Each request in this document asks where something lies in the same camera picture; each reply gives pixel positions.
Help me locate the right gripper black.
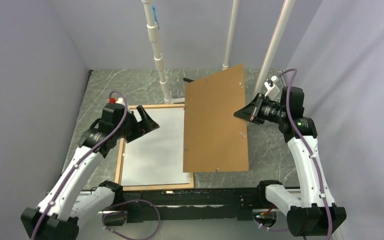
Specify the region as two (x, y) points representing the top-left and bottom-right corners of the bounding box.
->
(234, 92), (287, 125)

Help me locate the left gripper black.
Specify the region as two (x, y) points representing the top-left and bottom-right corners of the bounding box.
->
(114, 105), (159, 143)

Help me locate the glossy landscape photo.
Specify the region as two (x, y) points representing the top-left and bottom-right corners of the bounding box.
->
(119, 107), (192, 187)

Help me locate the wooden picture frame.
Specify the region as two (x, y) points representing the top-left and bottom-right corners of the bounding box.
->
(114, 103), (196, 192)

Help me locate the brown backing board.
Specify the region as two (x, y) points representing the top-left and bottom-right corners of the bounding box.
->
(183, 64), (249, 173)

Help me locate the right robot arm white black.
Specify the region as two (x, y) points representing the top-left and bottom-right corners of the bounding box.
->
(233, 87), (347, 240)

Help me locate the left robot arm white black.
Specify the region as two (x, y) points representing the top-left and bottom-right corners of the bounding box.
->
(20, 103), (160, 240)

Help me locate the white PVC pipe stand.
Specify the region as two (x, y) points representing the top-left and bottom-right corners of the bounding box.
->
(141, 0), (295, 104)

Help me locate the blue clip on pipe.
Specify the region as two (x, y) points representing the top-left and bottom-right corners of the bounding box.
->
(152, 5), (160, 30)

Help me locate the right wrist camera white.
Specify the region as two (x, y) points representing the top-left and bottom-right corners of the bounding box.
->
(264, 75), (280, 100)

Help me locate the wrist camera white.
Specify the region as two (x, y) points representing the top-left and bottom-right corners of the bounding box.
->
(264, 75), (280, 100)
(108, 96), (128, 107)

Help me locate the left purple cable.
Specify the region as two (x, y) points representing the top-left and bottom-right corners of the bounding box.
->
(29, 91), (162, 240)

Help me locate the purple cable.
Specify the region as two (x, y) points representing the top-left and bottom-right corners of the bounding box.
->
(252, 68), (334, 240)
(29, 91), (162, 240)

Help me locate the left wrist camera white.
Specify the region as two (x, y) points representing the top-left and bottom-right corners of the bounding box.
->
(108, 96), (128, 107)

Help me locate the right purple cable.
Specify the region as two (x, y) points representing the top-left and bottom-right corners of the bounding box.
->
(252, 68), (334, 240)

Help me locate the black handled hammer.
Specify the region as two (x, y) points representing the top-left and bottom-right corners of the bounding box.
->
(183, 77), (194, 83)

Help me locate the aluminium extrusion rail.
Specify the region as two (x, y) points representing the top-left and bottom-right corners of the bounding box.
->
(32, 187), (342, 240)

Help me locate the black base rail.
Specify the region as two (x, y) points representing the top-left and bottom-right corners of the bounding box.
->
(56, 178), (289, 224)

